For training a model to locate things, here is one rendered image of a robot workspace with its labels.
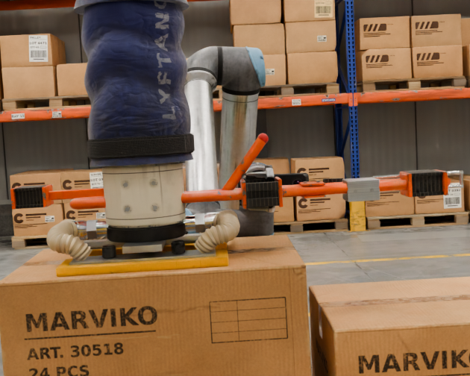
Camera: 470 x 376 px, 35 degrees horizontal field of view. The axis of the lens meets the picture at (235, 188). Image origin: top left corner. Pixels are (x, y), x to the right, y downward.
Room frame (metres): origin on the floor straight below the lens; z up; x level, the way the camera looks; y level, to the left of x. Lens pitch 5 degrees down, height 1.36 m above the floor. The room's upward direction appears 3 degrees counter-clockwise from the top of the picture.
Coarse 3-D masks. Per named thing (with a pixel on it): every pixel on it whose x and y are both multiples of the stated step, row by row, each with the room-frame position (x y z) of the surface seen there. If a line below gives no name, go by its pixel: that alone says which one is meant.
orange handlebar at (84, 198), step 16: (48, 192) 1.85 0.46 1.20; (64, 192) 1.85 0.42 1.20; (80, 192) 1.85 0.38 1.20; (96, 192) 1.85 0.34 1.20; (192, 192) 1.59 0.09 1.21; (208, 192) 1.58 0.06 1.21; (224, 192) 1.58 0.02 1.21; (240, 192) 1.58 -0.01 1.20; (288, 192) 1.58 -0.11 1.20; (304, 192) 1.59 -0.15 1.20; (320, 192) 1.59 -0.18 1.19; (336, 192) 1.59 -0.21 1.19; (80, 208) 1.58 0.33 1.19
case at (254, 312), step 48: (240, 240) 1.78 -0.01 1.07; (288, 240) 1.74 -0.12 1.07; (0, 288) 1.43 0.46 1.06; (48, 288) 1.43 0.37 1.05; (96, 288) 1.43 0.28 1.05; (144, 288) 1.43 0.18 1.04; (192, 288) 1.44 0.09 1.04; (240, 288) 1.44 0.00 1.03; (288, 288) 1.44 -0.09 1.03; (0, 336) 1.43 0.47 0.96; (48, 336) 1.43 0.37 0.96; (96, 336) 1.43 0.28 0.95; (144, 336) 1.43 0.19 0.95; (192, 336) 1.44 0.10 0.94; (240, 336) 1.44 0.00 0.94; (288, 336) 1.44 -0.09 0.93
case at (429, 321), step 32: (320, 288) 1.79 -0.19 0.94; (352, 288) 1.77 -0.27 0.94; (384, 288) 1.75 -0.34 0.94; (416, 288) 1.74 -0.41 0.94; (448, 288) 1.72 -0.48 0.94; (320, 320) 1.62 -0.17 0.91; (352, 320) 1.49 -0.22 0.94; (384, 320) 1.48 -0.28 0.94; (416, 320) 1.46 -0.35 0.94; (448, 320) 1.45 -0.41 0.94; (320, 352) 1.65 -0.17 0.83; (352, 352) 1.43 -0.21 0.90; (384, 352) 1.43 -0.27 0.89; (416, 352) 1.43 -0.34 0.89; (448, 352) 1.43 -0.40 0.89
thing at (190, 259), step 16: (176, 240) 1.52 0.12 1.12; (96, 256) 1.54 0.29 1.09; (112, 256) 1.50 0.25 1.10; (128, 256) 1.51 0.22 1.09; (144, 256) 1.50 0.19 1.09; (160, 256) 1.49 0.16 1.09; (176, 256) 1.48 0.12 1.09; (192, 256) 1.48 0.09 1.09; (208, 256) 1.48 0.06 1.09; (224, 256) 1.48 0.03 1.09; (64, 272) 1.46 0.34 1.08; (80, 272) 1.46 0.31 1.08; (96, 272) 1.46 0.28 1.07; (112, 272) 1.46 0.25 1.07
